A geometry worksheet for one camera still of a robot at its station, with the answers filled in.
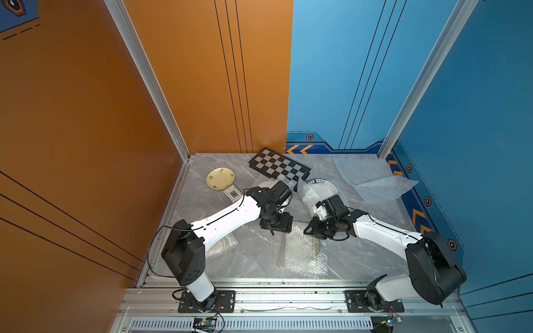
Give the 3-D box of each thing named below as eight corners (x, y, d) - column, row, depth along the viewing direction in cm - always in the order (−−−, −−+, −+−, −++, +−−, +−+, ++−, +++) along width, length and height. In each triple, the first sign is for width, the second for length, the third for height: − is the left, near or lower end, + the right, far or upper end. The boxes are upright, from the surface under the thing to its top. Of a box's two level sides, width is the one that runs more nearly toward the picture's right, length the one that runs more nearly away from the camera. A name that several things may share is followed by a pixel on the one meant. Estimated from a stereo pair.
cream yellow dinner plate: (204, 189, 108) (203, 187, 106) (210, 170, 117) (209, 167, 115) (233, 189, 108) (232, 187, 106) (236, 169, 116) (236, 167, 115)
